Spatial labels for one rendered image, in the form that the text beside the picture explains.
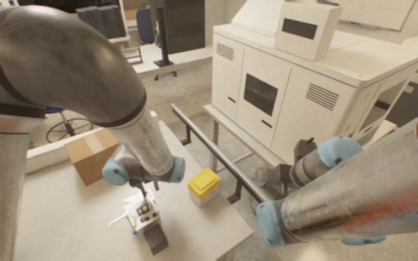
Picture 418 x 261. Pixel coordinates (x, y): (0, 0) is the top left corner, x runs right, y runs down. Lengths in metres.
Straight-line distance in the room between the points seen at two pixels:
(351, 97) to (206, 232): 0.72
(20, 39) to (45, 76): 0.04
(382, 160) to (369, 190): 0.03
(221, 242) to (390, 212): 0.74
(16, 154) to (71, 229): 0.73
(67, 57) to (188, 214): 0.79
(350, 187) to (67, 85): 0.30
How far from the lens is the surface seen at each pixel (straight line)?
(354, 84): 0.85
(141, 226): 0.83
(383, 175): 0.20
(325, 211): 0.27
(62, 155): 1.33
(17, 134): 0.36
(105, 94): 0.28
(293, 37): 0.95
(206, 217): 0.94
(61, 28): 0.29
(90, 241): 1.00
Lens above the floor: 1.73
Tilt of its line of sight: 39 degrees down
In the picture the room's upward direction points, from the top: 1 degrees clockwise
